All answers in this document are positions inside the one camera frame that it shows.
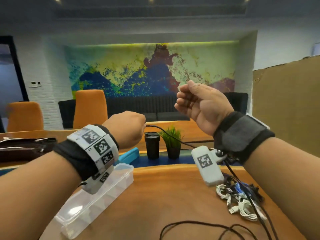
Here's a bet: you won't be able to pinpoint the person's left hand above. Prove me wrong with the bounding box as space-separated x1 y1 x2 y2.
102 111 146 150

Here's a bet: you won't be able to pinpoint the person's right hand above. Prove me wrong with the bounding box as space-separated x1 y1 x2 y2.
174 80 235 137

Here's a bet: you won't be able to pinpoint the black cables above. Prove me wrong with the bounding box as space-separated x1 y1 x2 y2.
146 93 272 240

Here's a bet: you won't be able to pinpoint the clear plastic organizer box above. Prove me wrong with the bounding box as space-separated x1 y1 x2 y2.
54 163 134 240

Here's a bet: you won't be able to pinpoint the blue cable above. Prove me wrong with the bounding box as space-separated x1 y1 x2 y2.
231 183 250 198

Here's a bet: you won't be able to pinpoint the person's right forearm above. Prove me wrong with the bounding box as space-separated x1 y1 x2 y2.
244 137 320 240

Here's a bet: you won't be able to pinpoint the black sofa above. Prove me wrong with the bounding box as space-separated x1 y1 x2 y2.
58 92 249 129

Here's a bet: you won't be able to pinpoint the black cylinder pot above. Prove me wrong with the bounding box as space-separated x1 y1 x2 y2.
144 132 160 160

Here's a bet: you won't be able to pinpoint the tall orange chair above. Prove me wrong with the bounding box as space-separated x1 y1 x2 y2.
73 89 108 130

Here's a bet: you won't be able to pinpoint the black right wristband with marker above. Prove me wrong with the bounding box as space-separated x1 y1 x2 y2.
213 111 275 165

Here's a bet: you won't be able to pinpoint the green potted plant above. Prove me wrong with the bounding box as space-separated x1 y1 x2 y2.
159 127 184 160

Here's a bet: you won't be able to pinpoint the black left wristband with markers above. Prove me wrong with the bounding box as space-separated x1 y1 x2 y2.
53 124 120 182

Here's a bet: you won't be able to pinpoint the brown cardboard sheet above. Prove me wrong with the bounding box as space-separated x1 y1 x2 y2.
252 55 320 158

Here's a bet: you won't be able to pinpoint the dark brown leather case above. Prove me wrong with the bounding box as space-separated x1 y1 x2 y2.
0 137 57 163

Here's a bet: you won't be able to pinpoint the colourful abstract wall painting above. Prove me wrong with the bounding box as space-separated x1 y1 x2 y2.
64 41 239 99

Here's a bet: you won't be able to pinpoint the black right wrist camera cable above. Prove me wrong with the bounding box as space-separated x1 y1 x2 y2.
224 158 279 240

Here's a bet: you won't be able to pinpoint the black door frame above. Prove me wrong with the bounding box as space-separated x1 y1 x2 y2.
0 35 29 133

